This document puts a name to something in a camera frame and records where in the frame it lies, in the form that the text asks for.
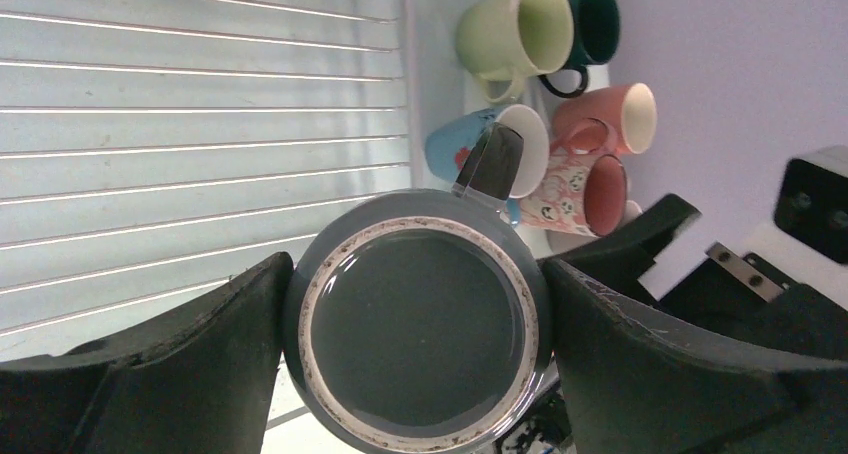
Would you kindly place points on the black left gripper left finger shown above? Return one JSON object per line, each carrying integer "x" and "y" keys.
{"x": 198, "y": 378}

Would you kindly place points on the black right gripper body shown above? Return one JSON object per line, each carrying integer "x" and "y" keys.
{"x": 749, "y": 299}

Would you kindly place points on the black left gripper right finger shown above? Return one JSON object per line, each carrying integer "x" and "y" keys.
{"x": 638, "y": 380}

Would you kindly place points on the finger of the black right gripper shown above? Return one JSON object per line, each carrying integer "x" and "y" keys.
{"x": 619, "y": 259}

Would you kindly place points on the pink ghost pattern mug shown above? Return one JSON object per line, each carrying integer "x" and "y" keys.
{"x": 583, "y": 194}

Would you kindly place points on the salmon pink mug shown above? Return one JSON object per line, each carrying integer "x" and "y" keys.
{"x": 630, "y": 110}

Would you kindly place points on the light blue dotted mug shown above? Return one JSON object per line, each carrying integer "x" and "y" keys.
{"x": 463, "y": 140}

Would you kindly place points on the grey mug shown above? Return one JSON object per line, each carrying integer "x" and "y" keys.
{"x": 419, "y": 321}

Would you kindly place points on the light green mug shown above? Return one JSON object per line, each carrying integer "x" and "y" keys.
{"x": 504, "y": 43}

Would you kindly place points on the dark teal mug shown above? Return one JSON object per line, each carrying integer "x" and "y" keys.
{"x": 597, "y": 28}

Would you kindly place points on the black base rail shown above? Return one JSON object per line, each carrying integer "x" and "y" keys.
{"x": 545, "y": 428}

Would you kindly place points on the white wire dish rack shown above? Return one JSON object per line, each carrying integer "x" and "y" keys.
{"x": 151, "y": 150}

